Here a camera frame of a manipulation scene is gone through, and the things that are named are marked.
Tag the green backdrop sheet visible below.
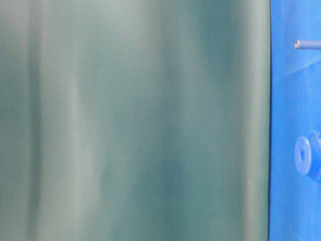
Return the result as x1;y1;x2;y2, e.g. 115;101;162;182
1;1;270;240

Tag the grey metal shaft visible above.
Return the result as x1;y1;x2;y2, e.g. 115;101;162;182
294;40;321;50

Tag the blue table mat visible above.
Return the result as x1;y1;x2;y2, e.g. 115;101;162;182
269;1;320;240

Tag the small blue plastic gear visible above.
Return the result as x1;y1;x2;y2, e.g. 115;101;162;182
294;131;320;182

